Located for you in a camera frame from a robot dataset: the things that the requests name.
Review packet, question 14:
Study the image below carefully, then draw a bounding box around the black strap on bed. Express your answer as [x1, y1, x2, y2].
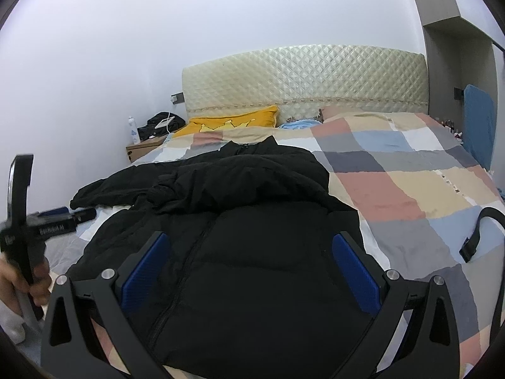
[459, 206, 505, 264]

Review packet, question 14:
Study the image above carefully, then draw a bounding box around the black puffer jacket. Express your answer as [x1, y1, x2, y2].
[68, 138, 369, 378]

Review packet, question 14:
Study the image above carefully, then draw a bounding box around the beige pillow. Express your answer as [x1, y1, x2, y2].
[320, 105, 363, 123]

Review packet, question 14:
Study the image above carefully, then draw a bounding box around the white spray bottle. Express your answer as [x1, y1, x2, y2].
[128, 117, 141, 145]

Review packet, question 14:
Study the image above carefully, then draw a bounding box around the light blue pillow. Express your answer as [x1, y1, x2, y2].
[279, 119, 321, 130]

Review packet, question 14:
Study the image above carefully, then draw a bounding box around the grey overhead cabinet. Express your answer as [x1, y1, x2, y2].
[415, 0, 504, 128]

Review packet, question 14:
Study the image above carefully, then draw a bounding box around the wooden nightstand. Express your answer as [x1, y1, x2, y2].
[126, 135, 167, 163]

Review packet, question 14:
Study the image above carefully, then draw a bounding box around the grey wall socket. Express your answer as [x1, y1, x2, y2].
[170, 93, 185, 105]

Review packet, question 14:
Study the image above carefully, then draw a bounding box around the person's left hand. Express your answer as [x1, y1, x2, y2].
[0, 256, 52, 316]

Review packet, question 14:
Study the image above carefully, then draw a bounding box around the black wall switch right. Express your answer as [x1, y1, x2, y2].
[454, 87, 464, 102]

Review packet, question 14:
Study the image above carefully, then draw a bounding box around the plaid patchwork duvet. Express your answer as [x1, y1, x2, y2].
[23, 112, 505, 379]

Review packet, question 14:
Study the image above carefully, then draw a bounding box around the blue cloth on chair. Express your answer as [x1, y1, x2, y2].
[462, 85, 496, 170]

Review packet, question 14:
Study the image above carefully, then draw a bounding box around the yellow crown pillow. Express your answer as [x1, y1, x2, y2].
[173, 105, 278, 138]

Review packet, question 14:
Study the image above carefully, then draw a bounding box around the white charger on bag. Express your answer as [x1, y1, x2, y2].
[155, 117, 173, 129]

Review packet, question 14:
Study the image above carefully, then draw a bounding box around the cream quilted headboard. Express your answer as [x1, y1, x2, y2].
[181, 45, 429, 122]

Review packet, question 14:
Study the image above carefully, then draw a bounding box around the black bag on nightstand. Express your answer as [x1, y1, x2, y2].
[138, 112, 186, 141]

